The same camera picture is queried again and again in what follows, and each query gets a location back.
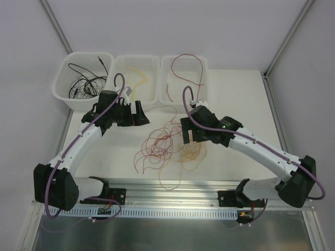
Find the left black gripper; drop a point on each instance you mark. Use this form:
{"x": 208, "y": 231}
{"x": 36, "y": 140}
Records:
{"x": 133, "y": 115}

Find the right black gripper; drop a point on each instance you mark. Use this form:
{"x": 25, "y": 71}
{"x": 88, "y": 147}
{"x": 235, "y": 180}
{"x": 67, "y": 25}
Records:
{"x": 193, "y": 131}

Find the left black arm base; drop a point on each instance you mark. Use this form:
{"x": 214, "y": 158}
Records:
{"x": 116, "y": 194}

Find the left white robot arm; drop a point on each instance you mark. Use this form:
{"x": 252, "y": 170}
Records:
{"x": 54, "y": 182}

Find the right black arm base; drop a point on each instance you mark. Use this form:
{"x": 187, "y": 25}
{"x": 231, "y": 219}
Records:
{"x": 227, "y": 199}

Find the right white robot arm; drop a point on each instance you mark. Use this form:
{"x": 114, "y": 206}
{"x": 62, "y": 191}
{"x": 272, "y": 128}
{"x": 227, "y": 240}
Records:
{"x": 294, "y": 176}

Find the middle white mesh basket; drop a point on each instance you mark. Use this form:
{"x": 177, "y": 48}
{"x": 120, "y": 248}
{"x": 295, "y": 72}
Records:
{"x": 141, "y": 73}

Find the white mesh basket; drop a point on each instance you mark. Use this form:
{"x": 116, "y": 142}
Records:
{"x": 179, "y": 71}
{"x": 141, "y": 73}

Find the right white mesh basket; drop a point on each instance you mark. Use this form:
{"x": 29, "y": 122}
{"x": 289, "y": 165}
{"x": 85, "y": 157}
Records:
{"x": 179, "y": 71}

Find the left white solid basket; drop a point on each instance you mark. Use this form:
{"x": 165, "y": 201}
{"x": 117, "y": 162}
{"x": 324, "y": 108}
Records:
{"x": 81, "y": 77}

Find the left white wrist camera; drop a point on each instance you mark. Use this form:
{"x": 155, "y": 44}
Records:
{"x": 126, "y": 95}

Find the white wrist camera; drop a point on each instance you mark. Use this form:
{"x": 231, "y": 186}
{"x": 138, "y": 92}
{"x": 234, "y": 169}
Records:
{"x": 126, "y": 95}
{"x": 197, "y": 103}

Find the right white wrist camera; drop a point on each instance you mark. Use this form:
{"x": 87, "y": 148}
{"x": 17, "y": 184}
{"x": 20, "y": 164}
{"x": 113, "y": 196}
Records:
{"x": 197, "y": 103}

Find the aluminium mounting rail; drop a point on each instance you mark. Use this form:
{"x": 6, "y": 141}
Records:
{"x": 171, "y": 193}

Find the white slotted cable duct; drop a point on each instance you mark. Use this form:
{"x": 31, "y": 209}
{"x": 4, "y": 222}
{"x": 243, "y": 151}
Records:
{"x": 156, "y": 213}

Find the right aluminium frame post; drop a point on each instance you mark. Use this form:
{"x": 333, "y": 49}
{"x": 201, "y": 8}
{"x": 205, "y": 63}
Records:
{"x": 274, "y": 62}

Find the aluminium frame post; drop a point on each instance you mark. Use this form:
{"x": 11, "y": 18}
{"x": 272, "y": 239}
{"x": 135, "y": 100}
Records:
{"x": 55, "y": 25}
{"x": 274, "y": 62}

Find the left aluminium frame post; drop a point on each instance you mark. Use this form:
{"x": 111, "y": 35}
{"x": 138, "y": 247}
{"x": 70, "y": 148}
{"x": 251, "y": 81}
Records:
{"x": 55, "y": 25}

